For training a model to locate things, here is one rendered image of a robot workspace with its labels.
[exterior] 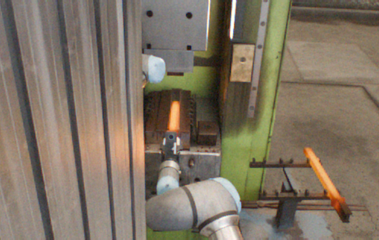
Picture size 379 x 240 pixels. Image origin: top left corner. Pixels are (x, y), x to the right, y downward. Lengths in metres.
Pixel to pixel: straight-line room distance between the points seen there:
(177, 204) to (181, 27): 0.77
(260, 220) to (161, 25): 0.94
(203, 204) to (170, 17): 0.78
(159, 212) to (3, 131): 0.86
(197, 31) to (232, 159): 0.74
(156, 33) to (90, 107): 1.29
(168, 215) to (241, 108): 0.94
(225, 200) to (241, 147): 0.93
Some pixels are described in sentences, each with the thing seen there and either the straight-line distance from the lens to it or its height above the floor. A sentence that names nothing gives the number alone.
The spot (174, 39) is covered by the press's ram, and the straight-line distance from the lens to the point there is 1.60.
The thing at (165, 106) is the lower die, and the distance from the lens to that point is 1.97.
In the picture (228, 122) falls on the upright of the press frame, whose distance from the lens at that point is 1.92.
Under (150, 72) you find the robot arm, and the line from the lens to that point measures 1.13.
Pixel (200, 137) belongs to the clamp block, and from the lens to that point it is 1.79.
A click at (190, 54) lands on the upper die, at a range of 1.62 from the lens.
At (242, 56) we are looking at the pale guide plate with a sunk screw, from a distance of 1.76.
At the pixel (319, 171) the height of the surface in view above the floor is 0.93.
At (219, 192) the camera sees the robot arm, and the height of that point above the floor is 1.21.
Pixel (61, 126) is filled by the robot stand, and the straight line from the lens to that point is 0.29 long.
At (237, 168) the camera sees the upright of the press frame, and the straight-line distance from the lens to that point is 2.07.
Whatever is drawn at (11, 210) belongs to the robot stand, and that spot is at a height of 1.74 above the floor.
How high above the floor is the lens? 1.91
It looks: 30 degrees down
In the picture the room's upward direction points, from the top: 2 degrees clockwise
